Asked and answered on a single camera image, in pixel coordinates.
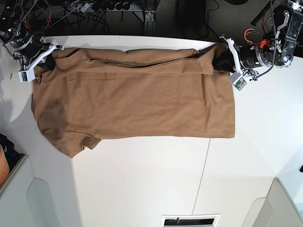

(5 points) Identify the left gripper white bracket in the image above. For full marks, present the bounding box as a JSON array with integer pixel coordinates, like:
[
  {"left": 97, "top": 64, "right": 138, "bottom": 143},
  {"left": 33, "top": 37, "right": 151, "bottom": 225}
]
[{"left": 212, "top": 35, "right": 258, "bottom": 82}]

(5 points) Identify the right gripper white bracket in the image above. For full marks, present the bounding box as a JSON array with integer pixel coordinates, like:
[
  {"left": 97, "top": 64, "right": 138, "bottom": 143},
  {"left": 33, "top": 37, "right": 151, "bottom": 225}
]
[{"left": 11, "top": 40, "right": 64, "bottom": 71}]

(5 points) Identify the tan brown t-shirt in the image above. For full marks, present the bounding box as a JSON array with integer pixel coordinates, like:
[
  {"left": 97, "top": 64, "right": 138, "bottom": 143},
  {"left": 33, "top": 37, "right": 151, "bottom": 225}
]
[{"left": 32, "top": 44, "right": 235, "bottom": 157}]

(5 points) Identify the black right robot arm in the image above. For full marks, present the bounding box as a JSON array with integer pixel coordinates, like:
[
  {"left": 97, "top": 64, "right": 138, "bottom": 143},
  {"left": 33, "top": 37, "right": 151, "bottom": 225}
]
[{"left": 0, "top": 0, "right": 63, "bottom": 70}]

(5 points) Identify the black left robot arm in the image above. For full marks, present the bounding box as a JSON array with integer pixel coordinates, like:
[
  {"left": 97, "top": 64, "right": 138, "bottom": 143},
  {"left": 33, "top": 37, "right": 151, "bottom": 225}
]
[{"left": 213, "top": 0, "right": 303, "bottom": 89}]

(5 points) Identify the black box under table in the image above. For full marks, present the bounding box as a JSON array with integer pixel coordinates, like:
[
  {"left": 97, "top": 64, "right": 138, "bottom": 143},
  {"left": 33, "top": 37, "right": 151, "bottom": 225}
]
[{"left": 176, "top": 0, "right": 206, "bottom": 26}]

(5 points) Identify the black power strip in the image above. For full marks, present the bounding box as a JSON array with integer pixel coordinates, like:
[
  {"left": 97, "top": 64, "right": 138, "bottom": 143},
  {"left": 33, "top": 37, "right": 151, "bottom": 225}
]
[{"left": 91, "top": 0, "right": 133, "bottom": 12}]

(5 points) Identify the grey plastic bin left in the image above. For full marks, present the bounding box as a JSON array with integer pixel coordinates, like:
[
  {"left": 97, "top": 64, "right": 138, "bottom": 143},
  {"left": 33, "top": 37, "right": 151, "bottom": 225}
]
[{"left": 0, "top": 129, "right": 83, "bottom": 227}]

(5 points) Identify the grey plastic bin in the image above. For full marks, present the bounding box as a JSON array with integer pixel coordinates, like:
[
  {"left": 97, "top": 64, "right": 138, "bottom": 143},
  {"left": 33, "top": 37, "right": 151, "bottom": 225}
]
[
  {"left": 242, "top": 178, "right": 303, "bottom": 227},
  {"left": 0, "top": 129, "right": 83, "bottom": 227}
]

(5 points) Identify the grey plastic bin right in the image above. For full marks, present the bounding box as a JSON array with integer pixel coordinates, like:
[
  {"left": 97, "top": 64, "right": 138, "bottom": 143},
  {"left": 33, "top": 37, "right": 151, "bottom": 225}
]
[{"left": 242, "top": 178, "right": 303, "bottom": 227}]

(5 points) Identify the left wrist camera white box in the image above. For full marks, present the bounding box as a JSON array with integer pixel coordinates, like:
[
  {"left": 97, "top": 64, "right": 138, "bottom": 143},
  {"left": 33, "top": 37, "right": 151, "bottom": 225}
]
[{"left": 229, "top": 72, "right": 248, "bottom": 91}]

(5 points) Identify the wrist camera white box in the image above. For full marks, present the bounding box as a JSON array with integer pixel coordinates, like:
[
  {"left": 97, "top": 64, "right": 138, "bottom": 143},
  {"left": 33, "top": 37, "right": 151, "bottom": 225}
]
[
  {"left": 229, "top": 72, "right": 248, "bottom": 91},
  {"left": 18, "top": 69, "right": 35, "bottom": 83}
]

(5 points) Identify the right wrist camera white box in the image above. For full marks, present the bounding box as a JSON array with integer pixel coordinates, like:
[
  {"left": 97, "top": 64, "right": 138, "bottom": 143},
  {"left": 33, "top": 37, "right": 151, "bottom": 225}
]
[{"left": 18, "top": 69, "right": 35, "bottom": 83}]

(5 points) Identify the red wire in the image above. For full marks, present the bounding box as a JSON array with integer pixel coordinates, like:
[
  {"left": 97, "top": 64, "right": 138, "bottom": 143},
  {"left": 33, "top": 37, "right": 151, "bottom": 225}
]
[{"left": 22, "top": 0, "right": 53, "bottom": 31}]

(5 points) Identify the aluminium frame post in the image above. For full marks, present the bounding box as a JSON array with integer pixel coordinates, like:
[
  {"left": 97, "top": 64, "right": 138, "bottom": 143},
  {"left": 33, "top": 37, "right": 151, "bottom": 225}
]
[{"left": 133, "top": 0, "right": 160, "bottom": 36}]

